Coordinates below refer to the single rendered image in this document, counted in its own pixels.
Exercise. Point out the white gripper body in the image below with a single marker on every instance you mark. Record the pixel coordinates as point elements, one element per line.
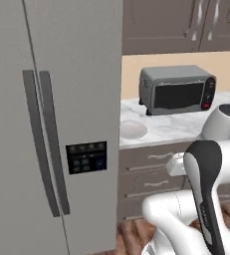
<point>175,165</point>

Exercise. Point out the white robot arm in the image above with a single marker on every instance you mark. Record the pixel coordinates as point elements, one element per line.
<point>226,156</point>

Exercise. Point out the dark glass toaster oven door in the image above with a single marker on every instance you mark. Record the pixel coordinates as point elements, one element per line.
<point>178,95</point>

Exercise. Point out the grey toaster oven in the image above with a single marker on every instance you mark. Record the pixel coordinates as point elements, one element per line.
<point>173,73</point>

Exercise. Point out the white round plate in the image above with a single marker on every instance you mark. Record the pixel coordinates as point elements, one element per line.
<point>131,129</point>

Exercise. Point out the grey fridge right door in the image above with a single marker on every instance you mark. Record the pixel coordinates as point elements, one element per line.
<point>86,83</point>

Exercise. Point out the grey fridge door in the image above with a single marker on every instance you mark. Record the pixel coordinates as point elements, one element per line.
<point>86,83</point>
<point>7,132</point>

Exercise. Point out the grey fridge left door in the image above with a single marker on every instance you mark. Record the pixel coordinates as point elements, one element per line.
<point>7,132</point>

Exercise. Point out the wide brown wall cupboard door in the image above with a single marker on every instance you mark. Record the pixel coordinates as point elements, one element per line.
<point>156,26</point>

